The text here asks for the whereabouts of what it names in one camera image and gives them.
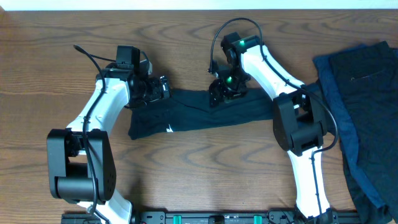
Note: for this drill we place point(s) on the navy blue folded garment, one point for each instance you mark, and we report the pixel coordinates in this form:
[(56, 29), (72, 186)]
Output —
[(360, 187)]

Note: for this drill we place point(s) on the black folded garment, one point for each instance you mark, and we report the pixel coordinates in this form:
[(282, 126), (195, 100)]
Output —
[(366, 76)]

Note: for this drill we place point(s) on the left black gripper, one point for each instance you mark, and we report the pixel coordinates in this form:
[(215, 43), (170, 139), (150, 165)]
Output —
[(163, 88)]

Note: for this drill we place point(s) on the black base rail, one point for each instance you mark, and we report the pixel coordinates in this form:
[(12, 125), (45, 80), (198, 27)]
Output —
[(272, 216)]

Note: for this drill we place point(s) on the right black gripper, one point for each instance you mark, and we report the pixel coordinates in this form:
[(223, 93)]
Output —
[(218, 93)]

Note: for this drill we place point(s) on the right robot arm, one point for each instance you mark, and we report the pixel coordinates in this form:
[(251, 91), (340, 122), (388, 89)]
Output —
[(299, 122)]

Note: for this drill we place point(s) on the dark teal t-shirt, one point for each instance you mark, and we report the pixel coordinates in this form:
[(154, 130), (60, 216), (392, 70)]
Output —
[(188, 110)]

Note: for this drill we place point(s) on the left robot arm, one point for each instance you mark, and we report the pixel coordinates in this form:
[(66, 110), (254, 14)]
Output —
[(80, 160)]

